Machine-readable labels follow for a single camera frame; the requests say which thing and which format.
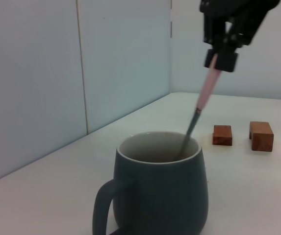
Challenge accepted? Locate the light brown wooden block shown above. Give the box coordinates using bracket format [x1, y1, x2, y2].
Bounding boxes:
[249, 120, 275, 152]

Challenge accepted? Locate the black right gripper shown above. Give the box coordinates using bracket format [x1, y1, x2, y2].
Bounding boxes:
[199, 0, 281, 73]

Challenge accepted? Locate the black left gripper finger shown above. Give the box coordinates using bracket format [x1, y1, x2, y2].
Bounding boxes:
[106, 226, 125, 235]

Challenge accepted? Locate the pink handled metal spoon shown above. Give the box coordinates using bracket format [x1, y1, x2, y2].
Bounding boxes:
[179, 54, 222, 158]

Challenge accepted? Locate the dark reddish wooden block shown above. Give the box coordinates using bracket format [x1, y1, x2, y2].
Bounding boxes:
[212, 124, 234, 146]

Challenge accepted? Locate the grey ceramic cup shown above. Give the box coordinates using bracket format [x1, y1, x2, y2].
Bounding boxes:
[92, 131, 209, 235]

